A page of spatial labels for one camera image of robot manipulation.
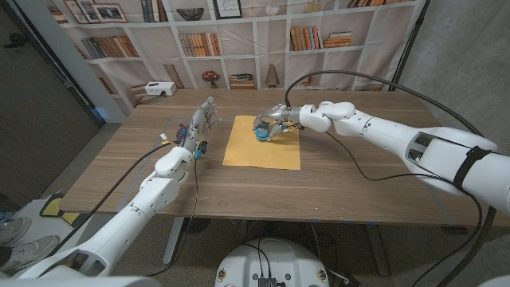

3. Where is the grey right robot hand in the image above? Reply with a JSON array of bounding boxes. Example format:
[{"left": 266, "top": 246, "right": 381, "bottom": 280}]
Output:
[{"left": 252, "top": 104, "right": 302, "bottom": 143}]

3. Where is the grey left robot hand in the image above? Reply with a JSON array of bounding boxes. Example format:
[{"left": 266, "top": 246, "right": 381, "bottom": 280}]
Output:
[{"left": 177, "top": 96, "right": 223, "bottom": 159}]

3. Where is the yellow felt sheet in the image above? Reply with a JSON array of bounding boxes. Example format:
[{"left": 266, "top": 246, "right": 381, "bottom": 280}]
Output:
[{"left": 222, "top": 115, "right": 302, "bottom": 171}]

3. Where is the yellow and black floor object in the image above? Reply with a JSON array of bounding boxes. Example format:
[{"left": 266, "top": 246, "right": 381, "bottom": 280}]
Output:
[{"left": 38, "top": 193, "right": 81, "bottom": 225}]

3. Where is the white power strip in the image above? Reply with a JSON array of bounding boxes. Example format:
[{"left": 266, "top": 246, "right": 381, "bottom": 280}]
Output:
[{"left": 144, "top": 81, "right": 178, "bottom": 97}]

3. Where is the printed bookshelf backdrop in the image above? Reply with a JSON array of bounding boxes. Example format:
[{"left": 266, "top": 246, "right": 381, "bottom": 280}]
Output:
[{"left": 43, "top": 0, "right": 430, "bottom": 116}]

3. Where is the grey table leg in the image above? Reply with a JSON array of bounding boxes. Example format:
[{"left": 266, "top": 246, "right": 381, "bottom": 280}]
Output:
[
  {"left": 365, "top": 223, "right": 390, "bottom": 277},
  {"left": 162, "top": 217, "right": 186, "bottom": 266}
]

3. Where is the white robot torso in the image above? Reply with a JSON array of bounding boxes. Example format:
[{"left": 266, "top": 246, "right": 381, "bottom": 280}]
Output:
[{"left": 214, "top": 238, "right": 331, "bottom": 287}]

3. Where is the black backdrop stand pole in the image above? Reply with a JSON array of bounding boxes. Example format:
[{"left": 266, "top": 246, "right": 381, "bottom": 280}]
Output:
[{"left": 389, "top": 0, "right": 431, "bottom": 92}]

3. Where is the grey sneaker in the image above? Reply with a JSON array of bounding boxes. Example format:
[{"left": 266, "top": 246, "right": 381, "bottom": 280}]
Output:
[
  {"left": 0, "top": 216, "right": 33, "bottom": 246},
  {"left": 0, "top": 234, "right": 61, "bottom": 273}
]

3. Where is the black power strip cable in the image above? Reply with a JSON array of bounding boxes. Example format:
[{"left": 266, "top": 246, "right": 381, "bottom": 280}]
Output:
[{"left": 138, "top": 92, "right": 167, "bottom": 106}]

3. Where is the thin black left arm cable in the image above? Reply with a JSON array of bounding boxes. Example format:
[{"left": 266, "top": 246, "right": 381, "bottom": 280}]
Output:
[{"left": 145, "top": 158, "right": 200, "bottom": 278}]

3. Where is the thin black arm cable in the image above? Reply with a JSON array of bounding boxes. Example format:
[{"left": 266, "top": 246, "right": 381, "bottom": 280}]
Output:
[
  {"left": 145, "top": 158, "right": 200, "bottom": 278},
  {"left": 325, "top": 131, "right": 485, "bottom": 287}
]

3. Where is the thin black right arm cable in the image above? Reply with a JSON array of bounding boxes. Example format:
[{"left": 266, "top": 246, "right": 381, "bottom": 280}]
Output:
[{"left": 325, "top": 131, "right": 485, "bottom": 287}]

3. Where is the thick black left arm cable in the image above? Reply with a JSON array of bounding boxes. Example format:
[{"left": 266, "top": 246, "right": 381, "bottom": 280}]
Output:
[{"left": 45, "top": 142, "right": 176, "bottom": 258}]

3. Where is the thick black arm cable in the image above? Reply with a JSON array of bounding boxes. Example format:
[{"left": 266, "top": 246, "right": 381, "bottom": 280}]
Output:
[
  {"left": 284, "top": 70, "right": 498, "bottom": 287},
  {"left": 45, "top": 142, "right": 176, "bottom": 258}
]

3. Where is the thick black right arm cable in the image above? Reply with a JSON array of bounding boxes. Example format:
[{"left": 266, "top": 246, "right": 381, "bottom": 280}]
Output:
[{"left": 284, "top": 70, "right": 498, "bottom": 287}]

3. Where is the black torso cable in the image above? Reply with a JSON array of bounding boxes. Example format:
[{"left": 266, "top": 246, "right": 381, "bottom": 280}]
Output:
[{"left": 243, "top": 238, "right": 273, "bottom": 280}]

